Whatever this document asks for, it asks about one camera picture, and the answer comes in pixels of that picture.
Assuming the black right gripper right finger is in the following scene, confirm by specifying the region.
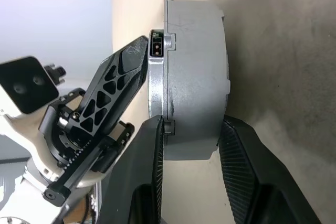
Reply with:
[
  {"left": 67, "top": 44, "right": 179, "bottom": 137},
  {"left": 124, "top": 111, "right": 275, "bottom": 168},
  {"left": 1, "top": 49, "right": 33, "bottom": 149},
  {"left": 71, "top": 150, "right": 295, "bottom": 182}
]
[{"left": 218, "top": 114, "right": 323, "bottom": 224}]

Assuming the silver motor cover circuit board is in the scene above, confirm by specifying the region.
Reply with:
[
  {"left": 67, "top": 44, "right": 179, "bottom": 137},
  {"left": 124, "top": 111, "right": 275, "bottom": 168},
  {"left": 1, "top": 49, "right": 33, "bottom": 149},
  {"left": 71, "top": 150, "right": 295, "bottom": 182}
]
[{"left": 147, "top": 0, "right": 177, "bottom": 135}]

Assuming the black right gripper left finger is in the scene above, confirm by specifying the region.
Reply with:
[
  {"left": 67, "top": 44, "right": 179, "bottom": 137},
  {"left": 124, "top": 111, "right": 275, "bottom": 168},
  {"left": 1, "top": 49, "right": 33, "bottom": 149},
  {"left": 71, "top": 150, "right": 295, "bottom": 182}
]
[{"left": 96, "top": 114, "right": 166, "bottom": 224}]

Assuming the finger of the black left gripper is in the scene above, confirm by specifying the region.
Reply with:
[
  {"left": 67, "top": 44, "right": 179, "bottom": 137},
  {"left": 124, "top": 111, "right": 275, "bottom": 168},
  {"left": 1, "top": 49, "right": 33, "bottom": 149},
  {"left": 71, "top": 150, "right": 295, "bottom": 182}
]
[
  {"left": 130, "top": 37, "right": 150, "bottom": 104},
  {"left": 78, "top": 35, "right": 148, "bottom": 136}
]

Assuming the grey motor stator housing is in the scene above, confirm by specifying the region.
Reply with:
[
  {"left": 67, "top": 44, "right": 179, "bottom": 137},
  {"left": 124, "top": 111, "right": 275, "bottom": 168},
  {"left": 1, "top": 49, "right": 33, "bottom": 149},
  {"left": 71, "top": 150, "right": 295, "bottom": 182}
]
[{"left": 167, "top": 0, "right": 231, "bottom": 161}]

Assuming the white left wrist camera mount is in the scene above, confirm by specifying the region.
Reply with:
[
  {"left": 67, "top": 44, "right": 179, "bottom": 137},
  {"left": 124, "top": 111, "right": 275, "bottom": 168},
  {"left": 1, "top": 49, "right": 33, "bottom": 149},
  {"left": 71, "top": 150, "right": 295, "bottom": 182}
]
[{"left": 0, "top": 55, "right": 106, "bottom": 190}]

